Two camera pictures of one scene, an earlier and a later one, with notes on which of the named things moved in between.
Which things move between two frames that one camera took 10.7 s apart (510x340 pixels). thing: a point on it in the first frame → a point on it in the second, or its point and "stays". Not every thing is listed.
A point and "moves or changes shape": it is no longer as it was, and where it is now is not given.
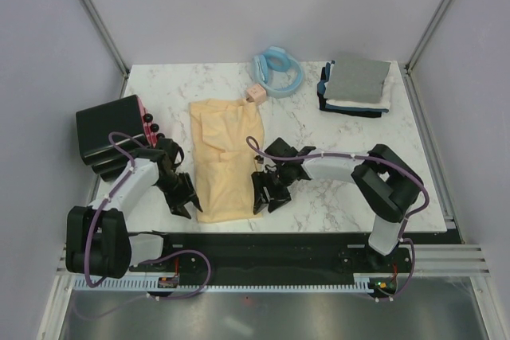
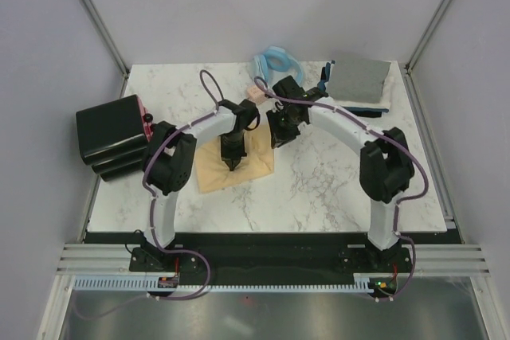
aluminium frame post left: [97, 21] stays
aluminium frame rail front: [447, 259] stays
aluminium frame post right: [433, 25] stays
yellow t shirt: [225, 133] moves or changes shape
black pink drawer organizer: [128, 117] stays
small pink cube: [256, 94] stays
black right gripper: [278, 199] → [277, 136]
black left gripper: [186, 195] → [232, 158]
